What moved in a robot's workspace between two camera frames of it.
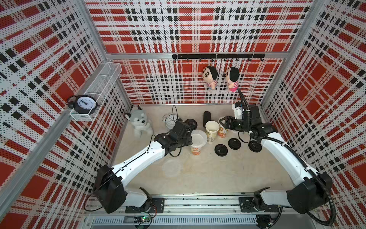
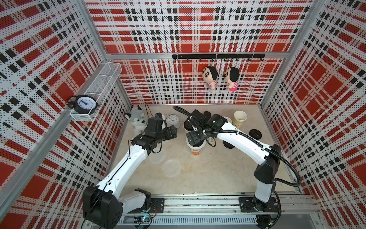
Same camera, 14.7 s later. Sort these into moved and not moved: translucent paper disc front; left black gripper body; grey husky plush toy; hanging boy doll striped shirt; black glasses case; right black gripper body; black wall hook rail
Moved: right black gripper body; left black gripper body
Not moved: black glasses case; black wall hook rail; translucent paper disc front; hanging boy doll striped shirt; grey husky plush toy
